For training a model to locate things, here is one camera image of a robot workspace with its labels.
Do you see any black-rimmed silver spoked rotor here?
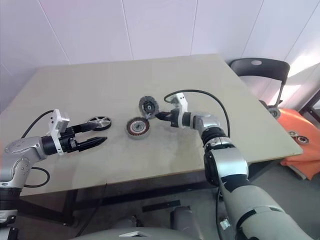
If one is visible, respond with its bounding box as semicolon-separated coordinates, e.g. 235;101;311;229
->
87;116;113;132

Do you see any metal caster bracket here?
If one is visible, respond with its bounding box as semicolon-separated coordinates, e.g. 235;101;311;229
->
219;216;231;230

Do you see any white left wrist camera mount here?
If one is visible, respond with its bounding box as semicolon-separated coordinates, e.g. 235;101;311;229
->
48;108;71;156

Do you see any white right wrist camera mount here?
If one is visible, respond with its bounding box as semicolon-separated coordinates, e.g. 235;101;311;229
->
171;92;190;130

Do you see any motor housing with copper windings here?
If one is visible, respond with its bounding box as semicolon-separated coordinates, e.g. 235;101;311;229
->
125;117;151;140

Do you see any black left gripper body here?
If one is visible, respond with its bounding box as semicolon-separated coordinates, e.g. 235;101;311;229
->
59;126;79;154

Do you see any silver lid with circuit board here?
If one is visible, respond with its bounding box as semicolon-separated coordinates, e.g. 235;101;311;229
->
138;96;160;120

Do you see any grey robot torso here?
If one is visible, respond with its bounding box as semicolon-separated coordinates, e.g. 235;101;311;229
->
72;225;227;240

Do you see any black metal table frame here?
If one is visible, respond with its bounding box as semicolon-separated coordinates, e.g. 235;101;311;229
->
18;159;253;226

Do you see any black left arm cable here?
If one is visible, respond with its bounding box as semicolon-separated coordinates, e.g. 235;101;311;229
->
21;109;55;189

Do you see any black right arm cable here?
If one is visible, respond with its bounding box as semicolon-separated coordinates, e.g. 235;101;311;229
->
163;89;231;139

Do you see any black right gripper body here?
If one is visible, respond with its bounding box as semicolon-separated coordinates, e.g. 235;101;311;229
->
166;109;180;128

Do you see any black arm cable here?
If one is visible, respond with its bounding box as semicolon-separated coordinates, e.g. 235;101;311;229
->
163;89;231;139
21;109;55;189

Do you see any black flat floor strip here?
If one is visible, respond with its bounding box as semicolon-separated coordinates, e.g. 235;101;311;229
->
141;199;181;214

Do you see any large grey rounded shape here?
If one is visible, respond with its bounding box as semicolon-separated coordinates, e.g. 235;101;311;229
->
169;206;201;231

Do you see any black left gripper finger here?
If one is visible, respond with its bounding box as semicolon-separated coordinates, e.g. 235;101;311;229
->
75;136;109;153
72;122;97;134

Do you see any large metal bearing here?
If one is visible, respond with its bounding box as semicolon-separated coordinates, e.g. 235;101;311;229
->
296;134;313;145

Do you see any dark metal window frame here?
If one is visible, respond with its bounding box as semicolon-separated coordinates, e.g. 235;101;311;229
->
298;89;320;119

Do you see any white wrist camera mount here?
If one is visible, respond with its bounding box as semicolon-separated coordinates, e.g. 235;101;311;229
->
171;92;190;130
48;108;71;156

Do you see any black plastic chair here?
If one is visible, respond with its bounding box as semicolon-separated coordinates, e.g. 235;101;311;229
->
229;57;292;119

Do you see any orange object with wheels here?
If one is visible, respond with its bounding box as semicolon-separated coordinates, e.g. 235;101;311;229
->
276;107;320;181

